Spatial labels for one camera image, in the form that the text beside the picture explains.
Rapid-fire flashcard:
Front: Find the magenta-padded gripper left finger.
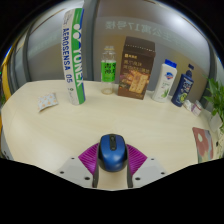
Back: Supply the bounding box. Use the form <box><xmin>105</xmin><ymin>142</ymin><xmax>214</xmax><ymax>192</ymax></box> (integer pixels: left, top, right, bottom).
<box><xmin>53</xmin><ymin>143</ymin><xmax>101</xmax><ymax>189</ymax></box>

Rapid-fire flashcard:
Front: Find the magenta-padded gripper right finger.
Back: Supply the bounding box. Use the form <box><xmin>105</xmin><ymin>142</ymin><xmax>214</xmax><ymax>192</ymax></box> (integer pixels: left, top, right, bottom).
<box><xmin>125</xmin><ymin>143</ymin><xmax>167</xmax><ymax>189</ymax></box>

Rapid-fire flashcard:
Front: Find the blue computer mouse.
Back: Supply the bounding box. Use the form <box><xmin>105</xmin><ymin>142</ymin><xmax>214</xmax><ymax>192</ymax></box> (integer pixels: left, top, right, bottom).
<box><xmin>97</xmin><ymin>133</ymin><xmax>129</xmax><ymax>173</ymax></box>

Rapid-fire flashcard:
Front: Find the pastel patterned mouse pad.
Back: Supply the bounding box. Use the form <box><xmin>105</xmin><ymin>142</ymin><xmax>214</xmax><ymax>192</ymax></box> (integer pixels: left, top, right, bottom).
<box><xmin>192</xmin><ymin>126</ymin><xmax>215</xmax><ymax>164</ymax></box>

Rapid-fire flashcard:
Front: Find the small patterned tissue packet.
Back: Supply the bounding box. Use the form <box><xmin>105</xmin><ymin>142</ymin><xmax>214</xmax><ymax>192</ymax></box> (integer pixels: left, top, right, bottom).
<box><xmin>36</xmin><ymin>92</ymin><xmax>59</xmax><ymax>112</ymax></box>

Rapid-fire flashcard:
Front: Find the crumpled white paper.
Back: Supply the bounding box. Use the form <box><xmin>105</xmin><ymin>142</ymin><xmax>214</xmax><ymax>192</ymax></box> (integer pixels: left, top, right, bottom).
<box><xmin>183</xmin><ymin>99</ymin><xmax>193</xmax><ymax>111</ymax></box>

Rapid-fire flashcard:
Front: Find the white bottle blue cap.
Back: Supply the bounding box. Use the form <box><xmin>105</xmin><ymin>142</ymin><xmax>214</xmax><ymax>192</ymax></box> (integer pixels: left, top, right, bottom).
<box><xmin>151</xmin><ymin>58</ymin><xmax>178</xmax><ymax>103</ymax></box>

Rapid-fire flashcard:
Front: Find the dark blue pump bottle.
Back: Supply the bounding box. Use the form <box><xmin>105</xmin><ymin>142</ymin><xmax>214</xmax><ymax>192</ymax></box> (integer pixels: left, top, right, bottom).
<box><xmin>171</xmin><ymin>63</ymin><xmax>195</xmax><ymax>108</ymax></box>

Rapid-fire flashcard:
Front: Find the brown cracker box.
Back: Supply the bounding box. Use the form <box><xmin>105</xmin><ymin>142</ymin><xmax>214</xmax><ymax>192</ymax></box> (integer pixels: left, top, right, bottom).
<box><xmin>117</xmin><ymin>36</ymin><xmax>157</xmax><ymax>100</ymax></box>

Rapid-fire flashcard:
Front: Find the clear bottle green label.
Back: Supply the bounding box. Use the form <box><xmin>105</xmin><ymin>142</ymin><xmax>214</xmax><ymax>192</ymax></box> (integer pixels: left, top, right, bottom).
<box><xmin>100</xmin><ymin>45</ymin><xmax>118</xmax><ymax>95</ymax></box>

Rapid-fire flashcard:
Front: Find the green plant in white pot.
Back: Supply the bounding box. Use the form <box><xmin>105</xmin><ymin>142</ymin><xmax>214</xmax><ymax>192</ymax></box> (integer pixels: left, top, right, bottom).
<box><xmin>203</xmin><ymin>78</ymin><xmax>224</xmax><ymax>134</ymax></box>

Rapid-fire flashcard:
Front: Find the white green shuttlecock tube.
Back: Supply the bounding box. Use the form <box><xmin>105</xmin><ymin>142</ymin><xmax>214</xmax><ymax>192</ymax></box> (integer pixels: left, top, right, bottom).
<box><xmin>60</xmin><ymin>7</ymin><xmax>87</xmax><ymax>106</ymax></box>

